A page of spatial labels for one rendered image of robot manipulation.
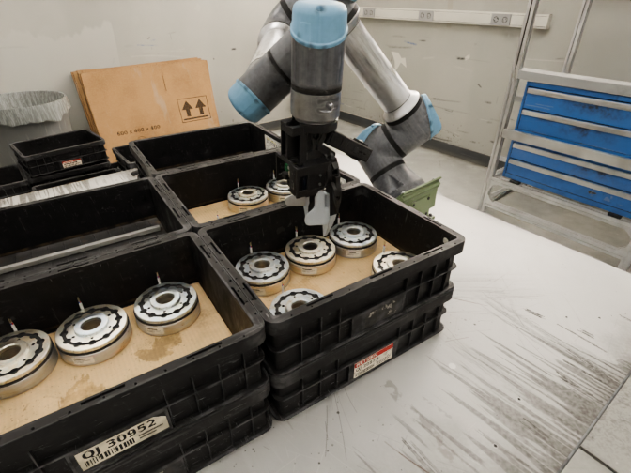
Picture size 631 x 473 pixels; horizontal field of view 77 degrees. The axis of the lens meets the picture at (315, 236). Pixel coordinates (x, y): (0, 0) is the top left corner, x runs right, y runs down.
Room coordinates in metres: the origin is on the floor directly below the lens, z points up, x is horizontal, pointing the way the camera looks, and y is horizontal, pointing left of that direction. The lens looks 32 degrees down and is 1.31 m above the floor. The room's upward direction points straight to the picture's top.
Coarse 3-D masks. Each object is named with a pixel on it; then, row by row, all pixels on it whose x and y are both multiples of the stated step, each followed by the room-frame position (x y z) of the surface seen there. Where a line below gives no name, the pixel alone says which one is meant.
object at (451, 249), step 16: (384, 192) 0.79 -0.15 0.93; (272, 208) 0.71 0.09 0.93; (288, 208) 0.72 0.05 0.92; (224, 224) 0.65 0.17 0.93; (432, 224) 0.65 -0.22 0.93; (208, 240) 0.59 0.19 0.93; (464, 240) 0.59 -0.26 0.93; (224, 256) 0.54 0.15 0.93; (416, 256) 0.54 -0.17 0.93; (432, 256) 0.55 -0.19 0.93; (448, 256) 0.57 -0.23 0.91; (384, 272) 0.50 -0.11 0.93; (400, 272) 0.51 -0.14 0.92; (416, 272) 0.53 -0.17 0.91; (240, 288) 0.46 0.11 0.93; (352, 288) 0.46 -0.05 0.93; (368, 288) 0.47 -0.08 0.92; (256, 304) 0.43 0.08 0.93; (304, 304) 0.43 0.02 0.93; (320, 304) 0.43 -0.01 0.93; (336, 304) 0.44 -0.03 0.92; (272, 320) 0.39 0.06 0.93; (288, 320) 0.40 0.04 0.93; (304, 320) 0.41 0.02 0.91
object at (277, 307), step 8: (280, 296) 0.52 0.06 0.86; (288, 296) 0.53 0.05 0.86; (296, 296) 0.52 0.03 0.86; (304, 296) 0.52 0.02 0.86; (312, 296) 0.53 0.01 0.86; (320, 296) 0.52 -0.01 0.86; (272, 304) 0.50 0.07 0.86; (280, 304) 0.50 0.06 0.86; (272, 312) 0.48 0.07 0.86; (280, 312) 0.49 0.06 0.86
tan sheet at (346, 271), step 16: (384, 240) 0.75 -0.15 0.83; (336, 256) 0.69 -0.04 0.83; (368, 256) 0.69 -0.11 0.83; (336, 272) 0.63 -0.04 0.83; (352, 272) 0.63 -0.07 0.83; (368, 272) 0.63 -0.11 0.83; (288, 288) 0.58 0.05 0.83; (304, 288) 0.58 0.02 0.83; (320, 288) 0.58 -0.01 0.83; (336, 288) 0.58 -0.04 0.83
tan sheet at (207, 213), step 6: (210, 204) 0.93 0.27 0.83; (216, 204) 0.93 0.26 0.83; (222, 204) 0.93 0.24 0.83; (192, 210) 0.89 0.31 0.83; (198, 210) 0.89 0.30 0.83; (204, 210) 0.89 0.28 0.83; (210, 210) 0.89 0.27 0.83; (216, 210) 0.89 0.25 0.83; (222, 210) 0.89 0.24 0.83; (228, 210) 0.89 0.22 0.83; (198, 216) 0.86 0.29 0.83; (204, 216) 0.86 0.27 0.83; (210, 216) 0.86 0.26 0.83; (216, 216) 0.86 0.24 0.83; (222, 216) 0.86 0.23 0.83; (198, 222) 0.83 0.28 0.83
